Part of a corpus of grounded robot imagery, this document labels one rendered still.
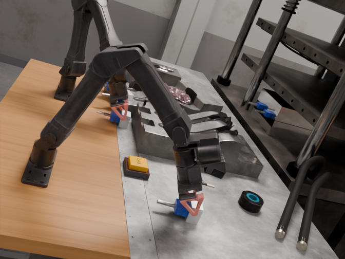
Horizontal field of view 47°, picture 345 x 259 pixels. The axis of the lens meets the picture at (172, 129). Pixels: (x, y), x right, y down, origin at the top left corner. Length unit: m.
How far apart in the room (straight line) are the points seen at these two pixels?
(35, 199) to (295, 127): 1.54
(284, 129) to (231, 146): 0.77
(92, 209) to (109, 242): 0.12
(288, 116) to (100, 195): 1.31
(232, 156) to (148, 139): 0.34
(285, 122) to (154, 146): 0.98
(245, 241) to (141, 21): 3.04
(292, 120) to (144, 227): 1.32
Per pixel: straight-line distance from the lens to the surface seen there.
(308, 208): 1.46
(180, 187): 1.08
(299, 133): 2.27
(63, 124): 1.08
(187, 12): 3.76
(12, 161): 1.21
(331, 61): 1.95
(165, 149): 1.43
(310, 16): 4.41
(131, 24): 3.97
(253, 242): 1.23
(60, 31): 4.03
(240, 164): 1.54
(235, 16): 4.13
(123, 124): 1.56
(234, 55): 2.76
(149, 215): 1.13
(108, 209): 1.11
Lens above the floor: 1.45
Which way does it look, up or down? 23 degrees down
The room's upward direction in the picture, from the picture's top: 21 degrees clockwise
